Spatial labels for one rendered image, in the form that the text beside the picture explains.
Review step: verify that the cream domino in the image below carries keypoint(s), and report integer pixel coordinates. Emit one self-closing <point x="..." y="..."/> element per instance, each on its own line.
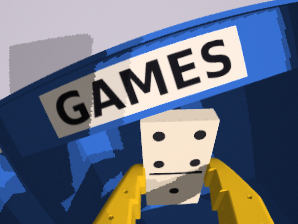
<point x="177" y="147"/>

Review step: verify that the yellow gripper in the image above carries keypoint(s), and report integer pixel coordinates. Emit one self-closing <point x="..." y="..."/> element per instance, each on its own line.
<point x="234" y="200"/>

